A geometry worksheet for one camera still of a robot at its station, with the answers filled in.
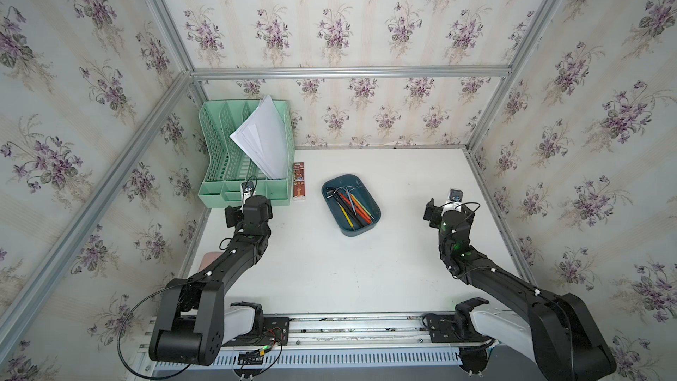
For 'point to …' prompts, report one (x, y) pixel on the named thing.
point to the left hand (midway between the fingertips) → (247, 203)
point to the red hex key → (356, 208)
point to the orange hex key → (360, 206)
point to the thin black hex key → (353, 211)
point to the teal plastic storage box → (360, 191)
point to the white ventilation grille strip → (231, 361)
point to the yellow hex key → (345, 214)
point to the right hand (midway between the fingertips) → (449, 203)
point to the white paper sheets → (262, 133)
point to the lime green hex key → (362, 206)
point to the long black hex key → (346, 206)
